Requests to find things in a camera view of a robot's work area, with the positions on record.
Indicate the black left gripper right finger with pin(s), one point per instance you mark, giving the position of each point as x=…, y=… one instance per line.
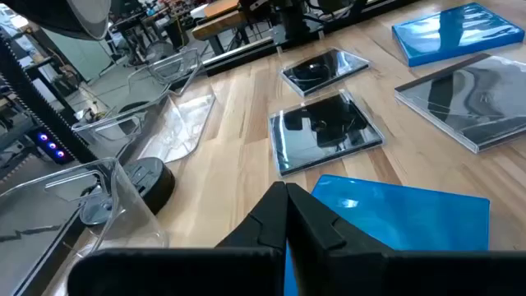
x=349, y=271

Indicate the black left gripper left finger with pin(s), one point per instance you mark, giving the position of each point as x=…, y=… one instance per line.
x=230, y=271

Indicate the wooden workbench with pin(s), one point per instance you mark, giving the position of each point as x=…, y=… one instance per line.
x=218, y=22

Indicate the clear black jewel case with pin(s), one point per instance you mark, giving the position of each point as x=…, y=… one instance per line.
x=324, y=131
x=324, y=70
x=464, y=98

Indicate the blue plastic jewel case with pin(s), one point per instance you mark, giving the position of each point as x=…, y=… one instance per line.
x=411, y=214
x=456, y=33

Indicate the clear plastic bin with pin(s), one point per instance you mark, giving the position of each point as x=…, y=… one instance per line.
x=181, y=123
x=135, y=230

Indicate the black box with LEDs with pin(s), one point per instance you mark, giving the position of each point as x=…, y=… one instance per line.
x=51, y=146

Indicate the black desk lamp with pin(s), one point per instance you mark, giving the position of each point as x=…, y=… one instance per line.
x=152, y=181

